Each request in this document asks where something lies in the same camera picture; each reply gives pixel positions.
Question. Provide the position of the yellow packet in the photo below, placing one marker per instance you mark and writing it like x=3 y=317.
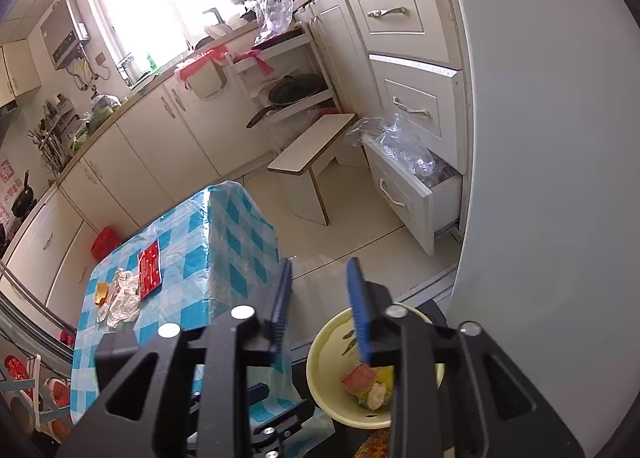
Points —
x=385 y=378

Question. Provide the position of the black frying pan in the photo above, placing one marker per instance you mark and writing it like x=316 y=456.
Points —
x=295 y=87

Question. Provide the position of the bag of green vegetables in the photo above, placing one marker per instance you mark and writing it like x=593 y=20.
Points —
x=100 y=112

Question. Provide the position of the blue white checked tablecloth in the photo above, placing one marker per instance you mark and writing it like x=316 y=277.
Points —
x=235 y=243

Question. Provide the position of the white tissue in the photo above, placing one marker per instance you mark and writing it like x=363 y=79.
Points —
x=377 y=395

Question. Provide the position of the white storage rack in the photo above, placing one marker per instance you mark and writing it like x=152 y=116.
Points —
x=280 y=50

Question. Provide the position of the folding rack with red bags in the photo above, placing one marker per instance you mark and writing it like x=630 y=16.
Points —
x=50 y=393

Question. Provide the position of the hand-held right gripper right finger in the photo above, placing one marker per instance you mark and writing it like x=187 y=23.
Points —
x=360 y=318

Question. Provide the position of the wall utensil rack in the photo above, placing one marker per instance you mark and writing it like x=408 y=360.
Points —
x=50 y=137

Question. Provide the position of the white refrigerator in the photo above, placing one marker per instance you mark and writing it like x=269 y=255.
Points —
x=540 y=137

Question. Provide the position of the patterned cloth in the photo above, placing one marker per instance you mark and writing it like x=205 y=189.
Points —
x=372 y=445

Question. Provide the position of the grey water heater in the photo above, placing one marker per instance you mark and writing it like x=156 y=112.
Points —
x=62 y=32

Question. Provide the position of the black wok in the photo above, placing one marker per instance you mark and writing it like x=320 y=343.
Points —
x=24 y=200

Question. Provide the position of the red-lined trash bin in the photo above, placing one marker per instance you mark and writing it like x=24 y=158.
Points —
x=106 y=243

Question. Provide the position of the metal sliding door frame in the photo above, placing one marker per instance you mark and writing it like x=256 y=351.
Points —
x=30 y=308

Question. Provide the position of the white kitchen base cabinets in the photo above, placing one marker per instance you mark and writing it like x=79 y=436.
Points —
x=150 y=137

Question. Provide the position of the white wall cabinets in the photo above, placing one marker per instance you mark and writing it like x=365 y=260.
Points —
x=17 y=70

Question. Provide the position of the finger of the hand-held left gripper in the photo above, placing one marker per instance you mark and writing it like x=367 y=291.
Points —
x=259 y=393
x=280 y=420

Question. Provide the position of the white drawer with plastic bags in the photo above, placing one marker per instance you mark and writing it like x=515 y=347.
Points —
x=400 y=208

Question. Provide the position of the large clear plastic bag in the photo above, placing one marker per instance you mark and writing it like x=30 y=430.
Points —
x=272 y=15

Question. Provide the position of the bundle of clear plastic bags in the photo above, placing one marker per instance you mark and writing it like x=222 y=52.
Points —
x=405 y=142

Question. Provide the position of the chrome faucet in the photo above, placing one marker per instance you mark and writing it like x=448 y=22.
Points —
x=212 y=15

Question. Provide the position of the hanging bin with red bag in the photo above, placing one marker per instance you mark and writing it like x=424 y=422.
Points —
x=205 y=75

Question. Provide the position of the white wooden stool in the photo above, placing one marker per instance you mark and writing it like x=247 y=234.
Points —
x=310 y=142

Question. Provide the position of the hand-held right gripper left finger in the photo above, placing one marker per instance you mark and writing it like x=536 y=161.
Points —
x=282 y=298

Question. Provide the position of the yellow plastic basin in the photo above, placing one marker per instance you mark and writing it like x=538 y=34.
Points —
x=325 y=363

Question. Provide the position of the large orange peel half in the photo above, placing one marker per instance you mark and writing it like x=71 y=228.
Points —
x=102 y=294

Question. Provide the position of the pink paper packet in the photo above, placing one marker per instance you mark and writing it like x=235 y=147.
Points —
x=357 y=377

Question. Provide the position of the white paper napkin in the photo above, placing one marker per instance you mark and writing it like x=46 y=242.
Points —
x=122 y=303

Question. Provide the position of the red packet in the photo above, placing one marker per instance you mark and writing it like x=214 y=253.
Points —
x=150 y=270

